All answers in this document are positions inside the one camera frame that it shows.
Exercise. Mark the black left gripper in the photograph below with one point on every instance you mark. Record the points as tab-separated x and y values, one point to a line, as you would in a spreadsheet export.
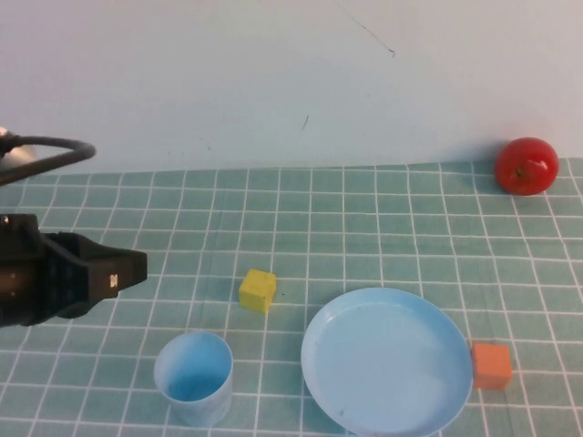
64	277

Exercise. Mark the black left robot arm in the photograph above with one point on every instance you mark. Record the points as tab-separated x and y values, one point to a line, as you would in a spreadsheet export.
18	291

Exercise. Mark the light blue cup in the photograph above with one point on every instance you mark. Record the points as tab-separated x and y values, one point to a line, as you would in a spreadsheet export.
193	364

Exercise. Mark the light blue plate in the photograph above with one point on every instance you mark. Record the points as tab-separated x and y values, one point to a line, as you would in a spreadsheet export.
387	364

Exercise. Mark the yellow cube block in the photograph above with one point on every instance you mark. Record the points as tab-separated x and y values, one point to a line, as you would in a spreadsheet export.
255	291

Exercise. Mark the green white-grid tablecloth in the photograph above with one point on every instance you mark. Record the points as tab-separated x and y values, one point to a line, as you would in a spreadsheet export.
364	227

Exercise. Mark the orange cube block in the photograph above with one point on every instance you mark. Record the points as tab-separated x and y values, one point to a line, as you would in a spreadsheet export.
489	366

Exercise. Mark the red apple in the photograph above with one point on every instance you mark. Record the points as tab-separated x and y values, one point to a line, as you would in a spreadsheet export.
533	159

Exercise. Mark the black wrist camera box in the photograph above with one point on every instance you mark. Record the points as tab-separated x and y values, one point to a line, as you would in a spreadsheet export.
18	234

